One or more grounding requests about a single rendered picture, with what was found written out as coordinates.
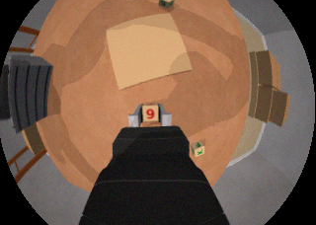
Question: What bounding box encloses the tan square mat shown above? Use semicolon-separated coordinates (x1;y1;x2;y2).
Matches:
106;13;193;90

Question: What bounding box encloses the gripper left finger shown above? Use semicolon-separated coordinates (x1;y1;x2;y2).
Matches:
128;104;143;127

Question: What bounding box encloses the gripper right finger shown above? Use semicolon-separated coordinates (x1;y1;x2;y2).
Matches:
158;104;172;126

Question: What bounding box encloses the beige letter block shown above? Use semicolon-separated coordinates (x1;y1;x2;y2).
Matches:
191;141;204;157
158;0;175;9
142;103;159;121

